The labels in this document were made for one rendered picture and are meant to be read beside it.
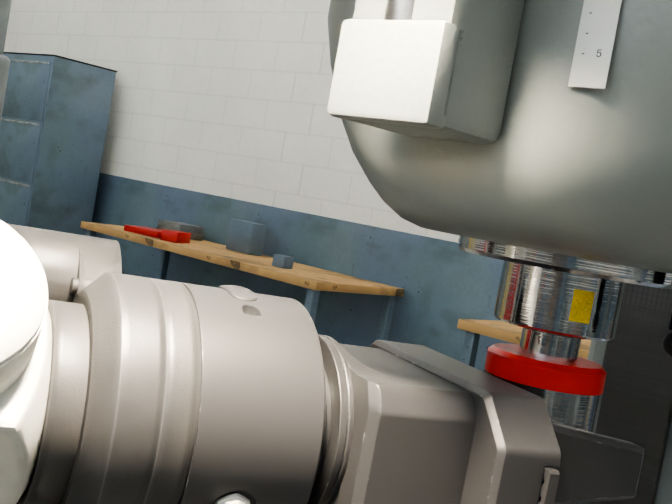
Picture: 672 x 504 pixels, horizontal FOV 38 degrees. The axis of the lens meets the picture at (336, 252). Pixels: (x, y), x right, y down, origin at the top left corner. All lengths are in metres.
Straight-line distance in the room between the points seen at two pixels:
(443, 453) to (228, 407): 0.08
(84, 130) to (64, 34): 1.35
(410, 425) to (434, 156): 0.09
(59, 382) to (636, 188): 0.18
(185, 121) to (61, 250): 6.97
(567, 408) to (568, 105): 0.13
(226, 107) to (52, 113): 1.38
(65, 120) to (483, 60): 7.38
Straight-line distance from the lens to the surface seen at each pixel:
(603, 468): 0.38
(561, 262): 0.35
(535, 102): 0.31
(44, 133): 7.57
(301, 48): 6.57
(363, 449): 0.32
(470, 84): 0.29
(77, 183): 7.75
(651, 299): 0.78
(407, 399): 0.32
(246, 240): 6.17
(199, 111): 7.20
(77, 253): 0.35
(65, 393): 0.30
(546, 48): 0.31
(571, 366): 0.38
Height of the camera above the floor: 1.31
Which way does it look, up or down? 3 degrees down
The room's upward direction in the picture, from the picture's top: 10 degrees clockwise
